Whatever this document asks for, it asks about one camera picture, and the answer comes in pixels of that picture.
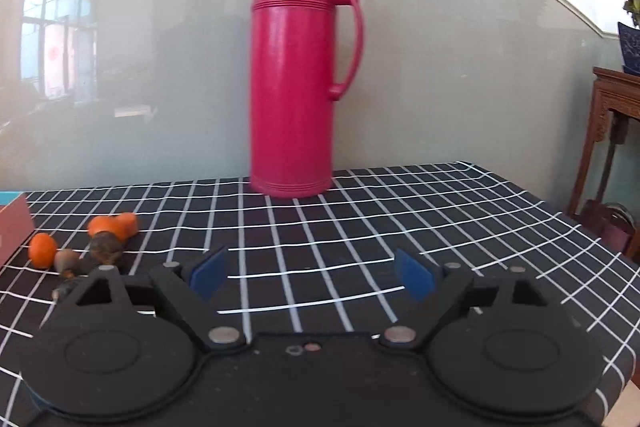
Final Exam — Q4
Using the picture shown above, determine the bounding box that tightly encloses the black white checkered tablecloth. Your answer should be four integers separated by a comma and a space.
0, 162, 640, 427

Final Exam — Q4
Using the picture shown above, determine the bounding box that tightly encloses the round orange fruit piece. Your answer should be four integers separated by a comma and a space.
87, 216, 119, 238

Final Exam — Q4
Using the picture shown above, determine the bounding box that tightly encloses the dark red container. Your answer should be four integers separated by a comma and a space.
580, 199, 639, 254

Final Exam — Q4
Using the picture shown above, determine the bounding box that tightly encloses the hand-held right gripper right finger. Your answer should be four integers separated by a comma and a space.
379, 248, 574, 354

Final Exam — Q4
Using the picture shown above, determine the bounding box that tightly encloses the cylindrical orange fruit piece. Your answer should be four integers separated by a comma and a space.
114, 212, 140, 242

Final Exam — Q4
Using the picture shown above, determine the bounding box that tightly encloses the red cardboard box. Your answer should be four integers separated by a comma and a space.
0, 191, 35, 269

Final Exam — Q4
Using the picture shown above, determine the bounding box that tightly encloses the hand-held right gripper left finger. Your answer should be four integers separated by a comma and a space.
57, 246, 248, 355

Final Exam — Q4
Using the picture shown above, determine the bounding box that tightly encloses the small brown fruit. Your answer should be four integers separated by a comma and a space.
54, 249, 81, 278

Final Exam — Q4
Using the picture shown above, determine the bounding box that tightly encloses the tangerine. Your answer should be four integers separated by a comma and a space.
28, 233, 59, 270

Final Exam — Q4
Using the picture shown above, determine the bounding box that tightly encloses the carved wooden side table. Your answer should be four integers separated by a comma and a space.
567, 67, 640, 264

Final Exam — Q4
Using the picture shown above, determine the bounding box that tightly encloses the red thermos jug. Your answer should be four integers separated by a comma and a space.
249, 0, 365, 198

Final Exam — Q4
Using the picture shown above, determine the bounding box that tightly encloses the dark brown round fruit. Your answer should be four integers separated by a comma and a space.
89, 232, 124, 266

